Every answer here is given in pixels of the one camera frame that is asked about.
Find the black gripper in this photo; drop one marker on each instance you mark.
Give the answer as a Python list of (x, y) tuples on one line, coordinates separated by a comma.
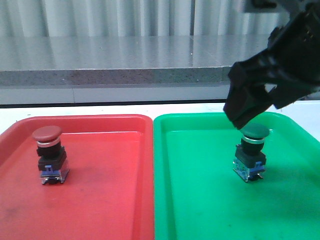
[(291, 62)]

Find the green mushroom push button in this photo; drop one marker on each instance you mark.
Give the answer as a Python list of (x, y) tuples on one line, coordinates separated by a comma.
[(249, 160)]

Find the red mushroom push button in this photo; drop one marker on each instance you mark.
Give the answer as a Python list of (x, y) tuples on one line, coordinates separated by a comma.
[(53, 163)]

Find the green plastic tray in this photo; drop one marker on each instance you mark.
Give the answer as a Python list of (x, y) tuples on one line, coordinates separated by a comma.
[(198, 196)]

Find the red plastic tray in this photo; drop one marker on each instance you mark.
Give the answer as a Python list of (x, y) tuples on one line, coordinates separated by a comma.
[(108, 193)]

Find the grey stone counter slab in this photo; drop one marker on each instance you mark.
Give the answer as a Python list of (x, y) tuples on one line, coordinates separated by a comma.
[(130, 69)]

